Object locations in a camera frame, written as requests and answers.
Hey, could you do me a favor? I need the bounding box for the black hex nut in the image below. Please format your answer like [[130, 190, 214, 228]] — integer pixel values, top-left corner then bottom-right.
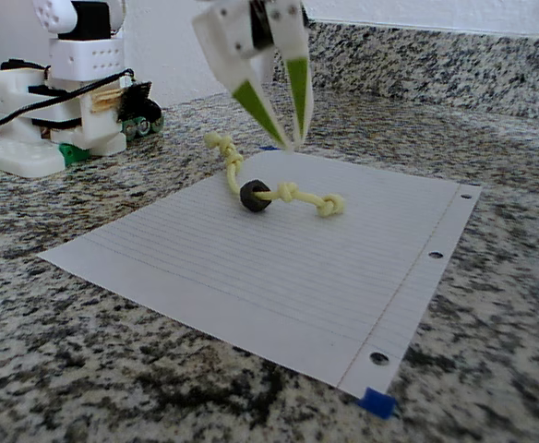
[[239, 179, 270, 214]]

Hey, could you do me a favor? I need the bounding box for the black cable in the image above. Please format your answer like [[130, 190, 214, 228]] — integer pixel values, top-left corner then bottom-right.
[[0, 66, 138, 133]]

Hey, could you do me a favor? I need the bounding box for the green table clamp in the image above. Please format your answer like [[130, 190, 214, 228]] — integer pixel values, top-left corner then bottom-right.
[[59, 142, 91, 167]]

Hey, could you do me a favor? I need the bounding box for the lined paper sheet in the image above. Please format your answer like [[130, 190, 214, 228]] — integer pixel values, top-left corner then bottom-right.
[[37, 150, 483, 401]]

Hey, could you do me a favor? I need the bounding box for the yellow knotted rope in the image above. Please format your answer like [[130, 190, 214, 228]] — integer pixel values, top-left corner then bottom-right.
[[203, 132, 346, 220]]

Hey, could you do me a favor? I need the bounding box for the black circuit board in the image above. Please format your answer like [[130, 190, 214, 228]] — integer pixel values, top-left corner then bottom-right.
[[120, 80, 165, 135]]

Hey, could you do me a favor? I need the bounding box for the green circuit board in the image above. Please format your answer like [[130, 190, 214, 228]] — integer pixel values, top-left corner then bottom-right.
[[124, 114, 165, 142]]

